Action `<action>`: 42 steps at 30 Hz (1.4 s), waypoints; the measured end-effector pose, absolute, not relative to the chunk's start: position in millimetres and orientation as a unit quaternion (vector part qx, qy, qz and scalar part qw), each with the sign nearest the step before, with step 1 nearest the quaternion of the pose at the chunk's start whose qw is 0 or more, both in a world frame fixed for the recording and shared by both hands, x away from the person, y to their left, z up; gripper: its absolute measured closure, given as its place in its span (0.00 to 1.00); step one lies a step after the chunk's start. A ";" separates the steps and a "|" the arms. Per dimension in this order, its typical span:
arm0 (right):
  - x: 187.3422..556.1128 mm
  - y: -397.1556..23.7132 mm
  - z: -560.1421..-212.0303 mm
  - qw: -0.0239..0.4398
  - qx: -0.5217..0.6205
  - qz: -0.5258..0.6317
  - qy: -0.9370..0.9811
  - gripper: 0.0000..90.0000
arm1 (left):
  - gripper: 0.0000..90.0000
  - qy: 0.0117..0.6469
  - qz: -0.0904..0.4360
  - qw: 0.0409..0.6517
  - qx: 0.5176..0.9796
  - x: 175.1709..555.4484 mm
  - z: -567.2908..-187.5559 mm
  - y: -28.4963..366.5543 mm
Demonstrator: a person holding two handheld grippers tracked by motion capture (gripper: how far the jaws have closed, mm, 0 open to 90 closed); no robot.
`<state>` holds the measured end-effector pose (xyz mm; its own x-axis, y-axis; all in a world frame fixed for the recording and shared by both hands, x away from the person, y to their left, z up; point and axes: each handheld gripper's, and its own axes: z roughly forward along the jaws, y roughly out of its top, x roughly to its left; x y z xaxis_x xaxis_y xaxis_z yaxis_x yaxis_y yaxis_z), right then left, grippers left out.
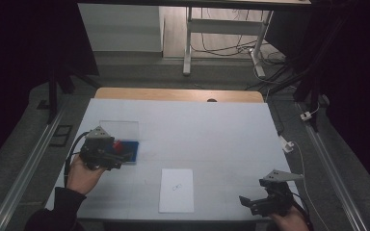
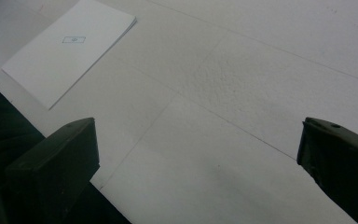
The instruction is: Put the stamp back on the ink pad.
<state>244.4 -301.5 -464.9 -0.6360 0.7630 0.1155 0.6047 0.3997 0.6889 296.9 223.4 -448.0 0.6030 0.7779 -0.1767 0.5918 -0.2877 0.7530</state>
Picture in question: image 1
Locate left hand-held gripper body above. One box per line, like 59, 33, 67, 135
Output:
78, 125, 124, 171

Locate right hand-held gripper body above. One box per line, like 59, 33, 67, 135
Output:
250, 168, 304, 218

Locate red stamp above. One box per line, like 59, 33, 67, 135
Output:
112, 140, 125, 155

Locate blue ink pad box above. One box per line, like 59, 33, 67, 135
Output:
98, 119, 141, 166

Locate person's right hand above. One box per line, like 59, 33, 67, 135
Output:
267, 205, 312, 231

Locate person's left hand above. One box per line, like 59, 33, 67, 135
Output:
65, 154, 108, 196

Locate white paper sheet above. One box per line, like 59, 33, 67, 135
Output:
158, 168, 195, 214

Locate wooden table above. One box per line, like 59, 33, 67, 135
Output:
94, 87, 265, 104

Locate black metal stand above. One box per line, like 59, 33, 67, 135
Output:
37, 62, 103, 125
266, 54, 324, 133

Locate white table cover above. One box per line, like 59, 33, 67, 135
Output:
44, 98, 303, 222

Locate white partition panel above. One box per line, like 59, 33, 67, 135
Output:
77, 3, 164, 53

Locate dark curtain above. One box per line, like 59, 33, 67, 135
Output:
264, 0, 370, 196
0, 0, 100, 176

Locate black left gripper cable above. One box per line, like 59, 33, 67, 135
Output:
63, 130, 92, 188

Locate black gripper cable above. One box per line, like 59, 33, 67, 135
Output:
289, 192, 315, 231
63, 130, 92, 188

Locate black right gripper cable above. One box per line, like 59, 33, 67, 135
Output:
289, 192, 315, 231

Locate black floor frame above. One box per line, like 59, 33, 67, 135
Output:
48, 124, 74, 148

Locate thin white cable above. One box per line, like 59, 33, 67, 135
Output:
290, 140, 330, 231

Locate aluminium floor rail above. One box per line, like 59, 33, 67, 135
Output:
0, 104, 69, 231
296, 101, 370, 231

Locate tangle of floor cables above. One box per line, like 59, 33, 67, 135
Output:
191, 8, 287, 66

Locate white desk frame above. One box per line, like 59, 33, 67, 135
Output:
182, 6, 275, 79

